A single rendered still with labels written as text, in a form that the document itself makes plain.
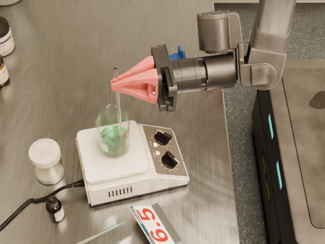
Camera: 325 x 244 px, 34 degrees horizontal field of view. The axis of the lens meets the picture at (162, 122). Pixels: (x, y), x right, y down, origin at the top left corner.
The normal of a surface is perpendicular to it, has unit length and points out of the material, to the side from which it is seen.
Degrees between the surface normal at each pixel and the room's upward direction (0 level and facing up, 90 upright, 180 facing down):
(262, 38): 54
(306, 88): 0
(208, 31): 63
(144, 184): 90
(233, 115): 0
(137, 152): 0
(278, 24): 44
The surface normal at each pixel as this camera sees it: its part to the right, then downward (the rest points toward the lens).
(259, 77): -0.10, 0.30
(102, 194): 0.26, 0.77
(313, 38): 0.01, -0.60
